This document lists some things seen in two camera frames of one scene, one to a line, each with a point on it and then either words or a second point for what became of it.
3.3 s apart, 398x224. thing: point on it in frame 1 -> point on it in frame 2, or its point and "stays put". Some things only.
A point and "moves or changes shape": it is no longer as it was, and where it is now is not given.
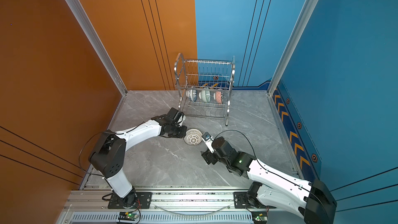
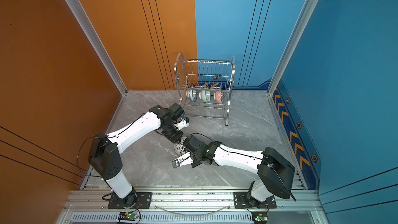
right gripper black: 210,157 -> 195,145
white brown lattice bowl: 193,137 moves or changes shape
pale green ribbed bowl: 205,96 stays put
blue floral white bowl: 192,94 stays put
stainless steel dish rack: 203,87 stays put
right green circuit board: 259,217 stays put
